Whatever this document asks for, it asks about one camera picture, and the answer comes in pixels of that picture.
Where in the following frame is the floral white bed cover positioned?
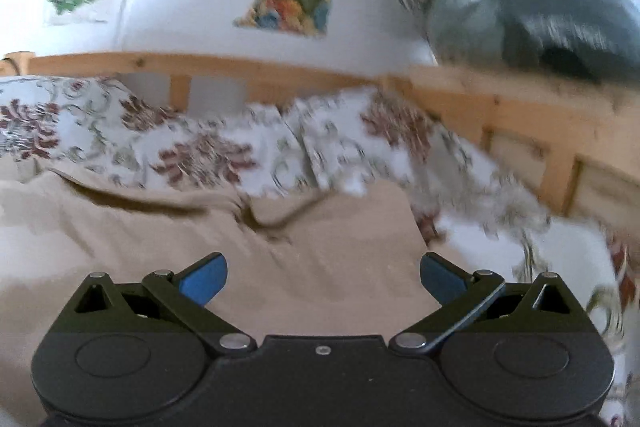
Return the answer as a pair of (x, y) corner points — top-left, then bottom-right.
(1, 76), (639, 426)

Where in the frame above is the beige large garment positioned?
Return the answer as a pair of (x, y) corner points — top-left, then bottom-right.
(1, 168), (437, 426)

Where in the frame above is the wooden bed frame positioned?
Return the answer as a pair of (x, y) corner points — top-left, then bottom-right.
(1, 52), (639, 234)

